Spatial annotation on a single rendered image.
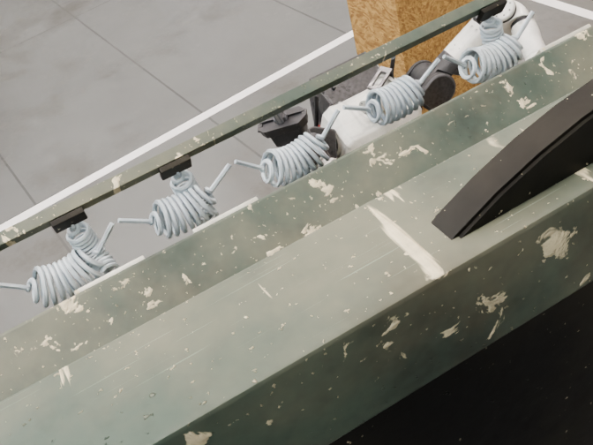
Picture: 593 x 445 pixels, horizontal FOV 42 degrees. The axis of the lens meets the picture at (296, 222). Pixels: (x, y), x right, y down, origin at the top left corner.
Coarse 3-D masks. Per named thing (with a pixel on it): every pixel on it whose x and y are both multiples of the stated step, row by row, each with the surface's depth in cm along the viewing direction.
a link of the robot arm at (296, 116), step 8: (288, 112) 184; (296, 112) 182; (304, 112) 181; (272, 120) 185; (288, 120) 182; (296, 120) 181; (304, 120) 181; (264, 128) 184; (272, 128) 183; (280, 128) 182; (288, 128) 182; (296, 128) 182; (304, 128) 184; (264, 136) 185; (272, 136) 184; (280, 136) 184; (288, 136) 184; (296, 136) 184; (280, 144) 187
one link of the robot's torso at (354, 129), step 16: (352, 80) 226; (368, 80) 226; (320, 96) 226; (336, 96) 223; (352, 96) 223; (320, 112) 232; (352, 112) 220; (416, 112) 221; (336, 128) 219; (352, 128) 218; (368, 128) 217; (384, 128) 218; (336, 144) 220; (352, 144) 216
